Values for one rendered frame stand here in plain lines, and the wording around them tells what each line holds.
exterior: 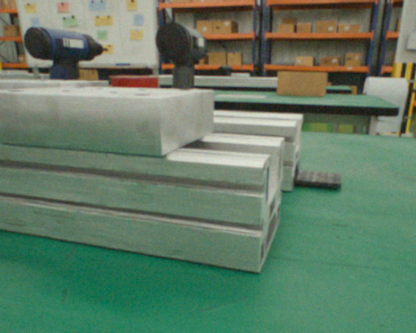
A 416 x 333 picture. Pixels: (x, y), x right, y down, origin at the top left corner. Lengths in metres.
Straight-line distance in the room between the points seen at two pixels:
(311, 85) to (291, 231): 2.02
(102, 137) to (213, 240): 0.11
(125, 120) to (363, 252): 0.21
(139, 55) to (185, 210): 3.34
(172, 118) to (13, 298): 0.16
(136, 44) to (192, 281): 3.39
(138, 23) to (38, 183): 3.29
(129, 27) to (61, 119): 3.35
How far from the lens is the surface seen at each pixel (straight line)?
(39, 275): 0.29
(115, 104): 0.26
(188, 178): 0.26
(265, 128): 0.42
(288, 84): 2.34
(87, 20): 3.88
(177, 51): 0.61
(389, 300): 0.26
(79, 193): 0.30
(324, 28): 9.88
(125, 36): 3.64
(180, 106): 0.27
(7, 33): 14.24
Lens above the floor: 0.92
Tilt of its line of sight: 19 degrees down
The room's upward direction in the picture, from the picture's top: 1 degrees clockwise
